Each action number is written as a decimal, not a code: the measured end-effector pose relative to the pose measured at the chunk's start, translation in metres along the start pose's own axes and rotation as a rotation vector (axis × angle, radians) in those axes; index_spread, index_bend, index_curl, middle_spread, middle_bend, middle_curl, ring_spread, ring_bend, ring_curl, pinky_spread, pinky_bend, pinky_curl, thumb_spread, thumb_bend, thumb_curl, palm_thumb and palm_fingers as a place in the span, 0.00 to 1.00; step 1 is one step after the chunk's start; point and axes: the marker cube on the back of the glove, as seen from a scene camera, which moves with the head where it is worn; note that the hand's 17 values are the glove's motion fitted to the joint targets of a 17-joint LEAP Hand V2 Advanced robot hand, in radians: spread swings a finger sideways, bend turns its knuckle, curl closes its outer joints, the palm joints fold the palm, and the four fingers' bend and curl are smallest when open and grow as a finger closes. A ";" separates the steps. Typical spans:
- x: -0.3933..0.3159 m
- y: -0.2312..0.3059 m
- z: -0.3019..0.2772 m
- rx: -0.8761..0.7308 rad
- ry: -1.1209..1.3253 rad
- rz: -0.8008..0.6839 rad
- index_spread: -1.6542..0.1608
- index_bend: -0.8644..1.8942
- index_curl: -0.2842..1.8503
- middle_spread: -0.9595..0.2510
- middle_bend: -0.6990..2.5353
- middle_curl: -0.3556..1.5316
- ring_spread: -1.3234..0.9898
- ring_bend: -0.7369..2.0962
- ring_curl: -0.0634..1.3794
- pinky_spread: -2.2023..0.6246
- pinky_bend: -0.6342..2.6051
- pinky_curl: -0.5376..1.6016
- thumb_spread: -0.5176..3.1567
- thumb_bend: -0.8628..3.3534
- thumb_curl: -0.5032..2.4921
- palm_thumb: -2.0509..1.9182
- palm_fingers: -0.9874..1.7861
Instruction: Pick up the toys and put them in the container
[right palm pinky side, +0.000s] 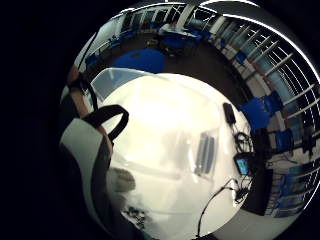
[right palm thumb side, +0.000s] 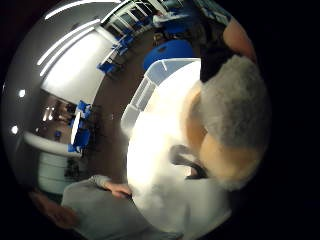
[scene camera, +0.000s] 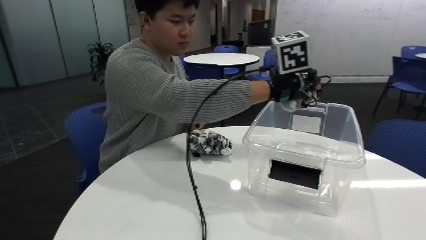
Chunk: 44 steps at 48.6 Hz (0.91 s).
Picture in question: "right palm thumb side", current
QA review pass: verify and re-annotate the long ceiling light strip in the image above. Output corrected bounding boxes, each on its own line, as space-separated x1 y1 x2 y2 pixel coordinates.
44 0 122 20
36 18 102 67

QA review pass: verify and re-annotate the the person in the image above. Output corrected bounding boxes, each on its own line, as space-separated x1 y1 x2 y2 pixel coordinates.
29 174 185 240

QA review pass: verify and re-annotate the blue round-backed chair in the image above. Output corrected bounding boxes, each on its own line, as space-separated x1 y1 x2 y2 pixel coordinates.
143 39 198 71

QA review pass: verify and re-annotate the clear plastic storage bin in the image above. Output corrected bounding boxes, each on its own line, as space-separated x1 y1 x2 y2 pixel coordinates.
120 57 202 136

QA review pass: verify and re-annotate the grey and tan soft toy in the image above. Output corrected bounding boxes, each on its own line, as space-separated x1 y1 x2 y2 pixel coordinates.
179 54 273 192

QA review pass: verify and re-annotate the white round counter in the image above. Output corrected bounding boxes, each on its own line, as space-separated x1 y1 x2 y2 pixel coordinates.
23 131 83 196

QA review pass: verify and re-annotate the white background table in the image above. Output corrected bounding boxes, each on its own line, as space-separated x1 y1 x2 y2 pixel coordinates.
69 111 82 146

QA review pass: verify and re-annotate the white-framed window wall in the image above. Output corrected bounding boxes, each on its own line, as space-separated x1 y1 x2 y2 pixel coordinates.
100 0 161 38

